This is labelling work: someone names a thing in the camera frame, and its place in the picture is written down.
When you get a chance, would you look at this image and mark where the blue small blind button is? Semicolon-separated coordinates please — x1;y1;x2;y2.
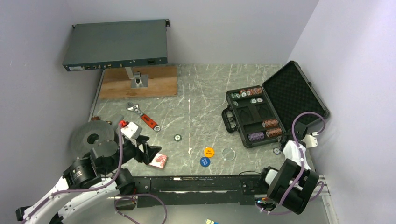
199;157;211;168

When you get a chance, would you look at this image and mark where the green poker chip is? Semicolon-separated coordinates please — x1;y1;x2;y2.
174;134;182;142

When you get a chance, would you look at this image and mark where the orange chip stack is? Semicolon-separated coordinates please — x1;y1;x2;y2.
265;127;283;138
262;119;279;128

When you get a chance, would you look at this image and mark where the blue poker chip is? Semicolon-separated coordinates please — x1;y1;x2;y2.
273;147;281;155

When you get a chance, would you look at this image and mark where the grey rack server unit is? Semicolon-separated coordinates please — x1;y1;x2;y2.
62;19;170;71

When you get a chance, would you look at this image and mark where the mixed red chip stack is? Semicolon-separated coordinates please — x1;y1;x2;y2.
239;87;263;97

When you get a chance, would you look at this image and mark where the wooden board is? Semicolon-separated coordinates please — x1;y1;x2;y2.
99;66;177;99

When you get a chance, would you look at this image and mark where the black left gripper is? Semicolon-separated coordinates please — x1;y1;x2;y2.
102;134;162;175

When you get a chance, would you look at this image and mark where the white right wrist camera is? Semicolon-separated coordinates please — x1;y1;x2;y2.
302;132;319;148

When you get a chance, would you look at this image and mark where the black poker case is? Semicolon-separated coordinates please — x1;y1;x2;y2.
221;61;330;148

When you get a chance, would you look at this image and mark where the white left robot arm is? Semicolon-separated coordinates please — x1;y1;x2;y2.
15;135;162;224

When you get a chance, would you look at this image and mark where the red handled adjustable wrench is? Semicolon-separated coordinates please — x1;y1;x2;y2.
126;102;161;132

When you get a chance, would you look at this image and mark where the orange big blind button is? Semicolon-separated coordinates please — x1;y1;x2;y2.
204;147;215;158

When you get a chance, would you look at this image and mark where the red playing card deck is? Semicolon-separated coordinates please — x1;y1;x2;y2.
149;153;168;169

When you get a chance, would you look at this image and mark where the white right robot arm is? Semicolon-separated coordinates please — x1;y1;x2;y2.
257;140;319;214

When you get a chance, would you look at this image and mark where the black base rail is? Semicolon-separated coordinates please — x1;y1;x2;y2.
120;174;269;208

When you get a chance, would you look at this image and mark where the clear dealer button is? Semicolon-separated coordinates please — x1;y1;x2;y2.
222;148;236;161

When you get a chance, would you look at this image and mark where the purple chip stack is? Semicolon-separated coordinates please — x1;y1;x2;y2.
247;132;266;142

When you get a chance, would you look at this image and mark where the grey filament spool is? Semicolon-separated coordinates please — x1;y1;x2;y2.
70;120;119;158

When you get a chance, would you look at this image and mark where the metal stand bracket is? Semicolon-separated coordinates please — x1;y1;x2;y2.
125;67;149;89

